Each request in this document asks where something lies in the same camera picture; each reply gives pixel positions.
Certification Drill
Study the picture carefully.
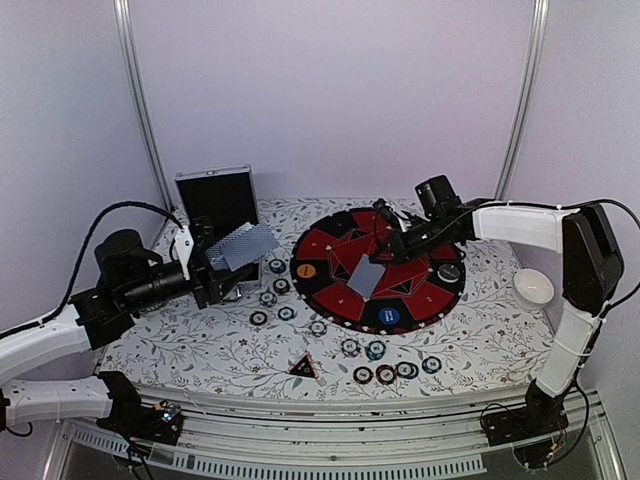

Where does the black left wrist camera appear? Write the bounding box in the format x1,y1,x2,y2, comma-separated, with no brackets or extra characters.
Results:
190,215,215,249

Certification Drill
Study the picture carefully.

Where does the blue card deck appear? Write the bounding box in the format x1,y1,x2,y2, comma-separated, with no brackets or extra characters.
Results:
205,222,279,272

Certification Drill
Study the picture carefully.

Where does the red black 100 chip pile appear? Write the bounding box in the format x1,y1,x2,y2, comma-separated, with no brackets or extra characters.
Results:
273,278,291,295
375,364,397,385
353,366,373,385

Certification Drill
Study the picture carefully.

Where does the blue green 50 chip stack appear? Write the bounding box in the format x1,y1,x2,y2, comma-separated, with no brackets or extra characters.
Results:
277,307,296,321

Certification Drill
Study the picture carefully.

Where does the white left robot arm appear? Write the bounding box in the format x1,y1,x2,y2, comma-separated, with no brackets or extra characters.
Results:
1,220,252,444

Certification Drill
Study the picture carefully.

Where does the blue green 50 chip pile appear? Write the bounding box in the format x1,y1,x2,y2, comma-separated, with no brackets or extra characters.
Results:
395,361,419,380
365,340,386,362
268,258,286,274

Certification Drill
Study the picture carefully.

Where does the front aluminium rail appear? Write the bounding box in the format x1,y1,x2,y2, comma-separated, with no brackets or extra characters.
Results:
44,387,631,479

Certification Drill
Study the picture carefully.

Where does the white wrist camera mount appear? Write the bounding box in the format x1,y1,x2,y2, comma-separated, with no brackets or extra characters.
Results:
174,226,194,280
387,206,412,232

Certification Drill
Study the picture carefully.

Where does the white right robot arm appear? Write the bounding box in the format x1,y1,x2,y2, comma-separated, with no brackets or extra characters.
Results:
372,175,639,436

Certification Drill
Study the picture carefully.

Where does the blue small blind button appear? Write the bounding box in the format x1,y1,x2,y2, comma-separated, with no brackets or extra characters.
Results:
379,308,400,325

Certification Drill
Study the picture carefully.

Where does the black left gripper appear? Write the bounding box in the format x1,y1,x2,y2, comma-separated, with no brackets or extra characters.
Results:
122,237,252,313

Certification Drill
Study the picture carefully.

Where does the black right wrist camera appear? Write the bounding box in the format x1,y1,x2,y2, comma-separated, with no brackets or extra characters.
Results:
373,198,392,217

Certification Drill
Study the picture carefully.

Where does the round red black poker mat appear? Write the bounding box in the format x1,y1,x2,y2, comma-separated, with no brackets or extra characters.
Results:
289,207,466,335

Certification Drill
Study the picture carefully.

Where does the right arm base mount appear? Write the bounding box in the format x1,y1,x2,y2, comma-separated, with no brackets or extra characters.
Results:
479,381,569,446

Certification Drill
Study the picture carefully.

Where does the red black 100 chip stack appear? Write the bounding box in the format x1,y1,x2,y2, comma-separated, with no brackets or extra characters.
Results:
249,311,268,326

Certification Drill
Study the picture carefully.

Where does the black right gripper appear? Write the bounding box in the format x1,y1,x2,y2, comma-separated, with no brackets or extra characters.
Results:
370,215,458,265

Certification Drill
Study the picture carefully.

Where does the left aluminium frame post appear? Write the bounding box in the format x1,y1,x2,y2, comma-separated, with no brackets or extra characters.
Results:
113,0,174,209

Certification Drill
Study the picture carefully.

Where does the clear acrylic round disc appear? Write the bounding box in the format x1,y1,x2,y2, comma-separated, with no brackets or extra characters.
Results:
438,264,461,283

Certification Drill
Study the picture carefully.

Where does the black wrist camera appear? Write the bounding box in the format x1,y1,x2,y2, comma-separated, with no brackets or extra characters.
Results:
373,198,392,217
190,215,215,249

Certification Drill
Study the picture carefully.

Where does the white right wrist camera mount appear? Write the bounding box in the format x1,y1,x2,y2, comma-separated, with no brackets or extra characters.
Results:
387,206,412,232

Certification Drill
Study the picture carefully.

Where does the single blue backed card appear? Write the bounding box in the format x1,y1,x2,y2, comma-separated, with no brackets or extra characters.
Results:
347,254,386,299

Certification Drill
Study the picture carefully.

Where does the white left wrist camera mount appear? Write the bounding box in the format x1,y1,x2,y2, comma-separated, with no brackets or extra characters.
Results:
174,226,194,280

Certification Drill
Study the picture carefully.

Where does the aluminium poker case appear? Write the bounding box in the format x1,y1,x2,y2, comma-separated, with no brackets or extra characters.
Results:
175,165,261,287

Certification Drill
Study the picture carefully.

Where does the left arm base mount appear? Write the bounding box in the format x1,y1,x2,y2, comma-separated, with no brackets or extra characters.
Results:
96,400,184,446

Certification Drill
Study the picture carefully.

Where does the white ceramic bowl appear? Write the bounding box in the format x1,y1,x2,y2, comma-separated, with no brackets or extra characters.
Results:
512,268,555,308

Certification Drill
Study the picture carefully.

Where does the black triangular dealer plate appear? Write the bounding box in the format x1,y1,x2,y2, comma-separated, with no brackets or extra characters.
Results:
288,354,317,378

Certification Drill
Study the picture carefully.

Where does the orange big blind button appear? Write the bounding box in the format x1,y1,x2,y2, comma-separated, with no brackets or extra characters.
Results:
296,264,316,279

